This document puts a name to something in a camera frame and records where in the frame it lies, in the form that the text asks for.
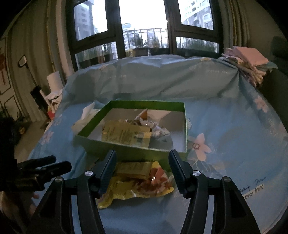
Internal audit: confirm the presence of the green cardboard box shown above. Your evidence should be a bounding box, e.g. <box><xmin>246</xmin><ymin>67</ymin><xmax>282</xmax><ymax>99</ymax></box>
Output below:
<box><xmin>75</xmin><ymin>100</ymin><xmax>188</xmax><ymax>168</ymax></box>

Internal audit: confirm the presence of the dark balcony planter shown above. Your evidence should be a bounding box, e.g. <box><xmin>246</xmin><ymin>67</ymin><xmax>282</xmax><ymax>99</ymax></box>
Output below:
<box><xmin>148</xmin><ymin>47</ymin><xmax>170</xmax><ymax>56</ymax></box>

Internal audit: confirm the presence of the pale balcony planter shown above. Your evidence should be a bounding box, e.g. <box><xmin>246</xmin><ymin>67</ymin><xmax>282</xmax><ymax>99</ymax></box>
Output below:
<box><xmin>132</xmin><ymin>47</ymin><xmax>149</xmax><ymax>57</ymax></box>

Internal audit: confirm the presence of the yellow red snack packet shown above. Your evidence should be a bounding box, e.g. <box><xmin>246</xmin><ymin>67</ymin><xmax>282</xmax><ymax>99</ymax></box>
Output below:
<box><xmin>97</xmin><ymin>160</ymin><xmax>175</xmax><ymax>210</ymax></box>

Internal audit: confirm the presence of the pale yellow printed snack packet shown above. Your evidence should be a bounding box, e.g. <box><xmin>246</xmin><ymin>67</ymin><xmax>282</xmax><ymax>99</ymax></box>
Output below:
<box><xmin>101</xmin><ymin>120</ymin><xmax>152</xmax><ymax>148</ymax></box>

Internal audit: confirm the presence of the person's left hand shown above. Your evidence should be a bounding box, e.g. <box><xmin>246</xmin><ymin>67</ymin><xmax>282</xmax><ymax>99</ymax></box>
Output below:
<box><xmin>13</xmin><ymin>192</ymin><xmax>40</xmax><ymax>216</ymax></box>

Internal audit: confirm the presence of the stack of folded clothes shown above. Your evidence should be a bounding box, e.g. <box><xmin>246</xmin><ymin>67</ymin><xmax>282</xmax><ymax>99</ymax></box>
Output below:
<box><xmin>222</xmin><ymin>46</ymin><xmax>278</xmax><ymax>87</ymax></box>

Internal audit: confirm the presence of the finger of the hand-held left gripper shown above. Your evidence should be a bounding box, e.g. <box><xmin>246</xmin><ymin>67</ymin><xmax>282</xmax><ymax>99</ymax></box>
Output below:
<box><xmin>17</xmin><ymin>155</ymin><xmax>57</xmax><ymax>170</ymax></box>
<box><xmin>34</xmin><ymin>161</ymin><xmax>72</xmax><ymax>181</ymax></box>

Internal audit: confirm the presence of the balcony railing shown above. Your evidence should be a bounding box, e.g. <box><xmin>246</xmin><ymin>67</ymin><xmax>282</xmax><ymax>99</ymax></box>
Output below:
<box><xmin>123</xmin><ymin>28</ymin><xmax>168</xmax><ymax>49</ymax></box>

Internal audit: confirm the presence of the blue floral folded duvet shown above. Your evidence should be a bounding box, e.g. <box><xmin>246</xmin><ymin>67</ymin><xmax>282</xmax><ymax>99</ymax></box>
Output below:
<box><xmin>64</xmin><ymin>55</ymin><xmax>242</xmax><ymax>102</ymax></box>

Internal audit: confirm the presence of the beige curtain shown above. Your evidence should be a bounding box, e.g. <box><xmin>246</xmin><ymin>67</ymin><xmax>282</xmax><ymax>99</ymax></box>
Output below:
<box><xmin>9</xmin><ymin>0</ymin><xmax>75</xmax><ymax>122</ymax></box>
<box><xmin>219</xmin><ymin>0</ymin><xmax>252</xmax><ymax>50</ymax></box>

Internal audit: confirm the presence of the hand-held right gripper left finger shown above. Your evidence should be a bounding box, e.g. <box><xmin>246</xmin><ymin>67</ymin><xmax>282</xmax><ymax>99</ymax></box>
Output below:
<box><xmin>31</xmin><ymin>150</ymin><xmax>117</xmax><ymax>234</ymax></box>

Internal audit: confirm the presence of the white plastic bag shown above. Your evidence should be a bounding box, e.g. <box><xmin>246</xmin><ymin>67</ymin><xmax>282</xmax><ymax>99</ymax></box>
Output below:
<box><xmin>46</xmin><ymin>89</ymin><xmax>64</xmax><ymax>107</ymax></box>

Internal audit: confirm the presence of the brown wall decoration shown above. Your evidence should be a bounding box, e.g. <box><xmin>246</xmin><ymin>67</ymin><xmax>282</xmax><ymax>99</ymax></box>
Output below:
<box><xmin>0</xmin><ymin>53</ymin><xmax>7</xmax><ymax>78</ymax></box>

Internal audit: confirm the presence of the dark upholstered furniture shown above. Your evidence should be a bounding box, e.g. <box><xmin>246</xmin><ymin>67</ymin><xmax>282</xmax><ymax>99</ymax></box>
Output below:
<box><xmin>259</xmin><ymin>36</ymin><xmax>288</xmax><ymax>126</ymax></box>

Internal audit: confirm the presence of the dark framed window door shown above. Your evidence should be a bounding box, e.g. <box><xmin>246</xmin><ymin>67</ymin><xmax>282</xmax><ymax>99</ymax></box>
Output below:
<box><xmin>66</xmin><ymin>0</ymin><xmax>125</xmax><ymax>68</ymax></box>
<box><xmin>164</xmin><ymin>0</ymin><xmax>222</xmax><ymax>55</ymax></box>

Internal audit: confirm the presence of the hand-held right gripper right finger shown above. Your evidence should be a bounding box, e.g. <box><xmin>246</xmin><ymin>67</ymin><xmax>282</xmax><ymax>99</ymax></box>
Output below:
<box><xmin>169</xmin><ymin>149</ymin><xmax>261</xmax><ymax>234</ymax></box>

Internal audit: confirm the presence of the black stand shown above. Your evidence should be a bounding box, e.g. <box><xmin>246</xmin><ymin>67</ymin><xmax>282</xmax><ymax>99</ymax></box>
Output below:
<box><xmin>30</xmin><ymin>85</ymin><xmax>49</xmax><ymax>111</ymax></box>

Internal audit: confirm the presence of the gold snack packet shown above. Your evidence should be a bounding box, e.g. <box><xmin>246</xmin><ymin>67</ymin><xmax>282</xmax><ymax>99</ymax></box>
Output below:
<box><xmin>116</xmin><ymin>161</ymin><xmax>152</xmax><ymax>179</ymax></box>

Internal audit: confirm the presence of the brown triangular snack packet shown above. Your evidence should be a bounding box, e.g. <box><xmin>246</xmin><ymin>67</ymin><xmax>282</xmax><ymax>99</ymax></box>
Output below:
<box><xmin>135</xmin><ymin>108</ymin><xmax>149</xmax><ymax>123</ymax></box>

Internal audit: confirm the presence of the blue floral bed sheet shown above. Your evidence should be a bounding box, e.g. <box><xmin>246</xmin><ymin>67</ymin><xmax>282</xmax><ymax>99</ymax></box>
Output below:
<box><xmin>27</xmin><ymin>90</ymin><xmax>288</xmax><ymax>234</ymax></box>

